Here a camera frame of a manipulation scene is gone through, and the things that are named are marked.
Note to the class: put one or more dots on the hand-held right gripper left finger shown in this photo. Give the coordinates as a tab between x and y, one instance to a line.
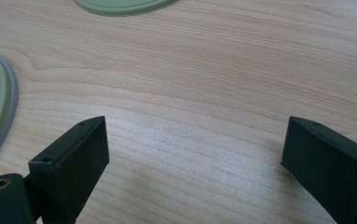
70	174

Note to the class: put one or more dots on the green plate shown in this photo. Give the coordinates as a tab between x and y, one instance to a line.
11	109

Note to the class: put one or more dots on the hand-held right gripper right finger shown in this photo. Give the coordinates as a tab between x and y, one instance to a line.
332	174

